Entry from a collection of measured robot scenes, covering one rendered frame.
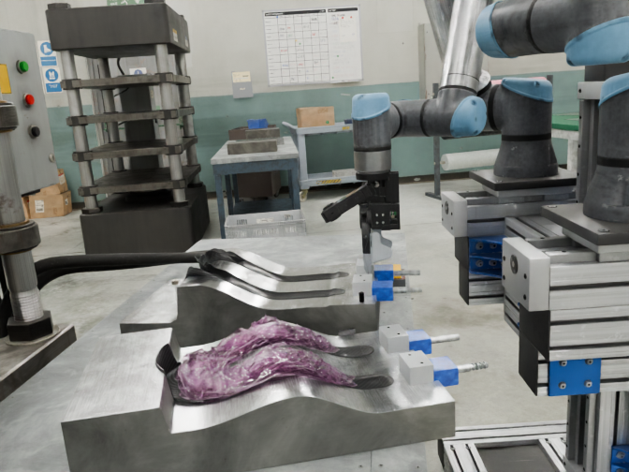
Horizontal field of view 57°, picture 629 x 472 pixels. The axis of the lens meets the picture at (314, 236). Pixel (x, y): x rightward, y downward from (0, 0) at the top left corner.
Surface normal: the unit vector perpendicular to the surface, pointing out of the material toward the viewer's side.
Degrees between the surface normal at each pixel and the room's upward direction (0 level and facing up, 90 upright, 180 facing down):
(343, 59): 90
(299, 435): 90
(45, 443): 0
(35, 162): 90
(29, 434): 0
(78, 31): 90
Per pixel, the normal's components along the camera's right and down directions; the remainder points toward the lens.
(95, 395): -0.07, -0.97
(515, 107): -0.64, 0.22
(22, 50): 0.99, -0.04
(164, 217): 0.07, 0.23
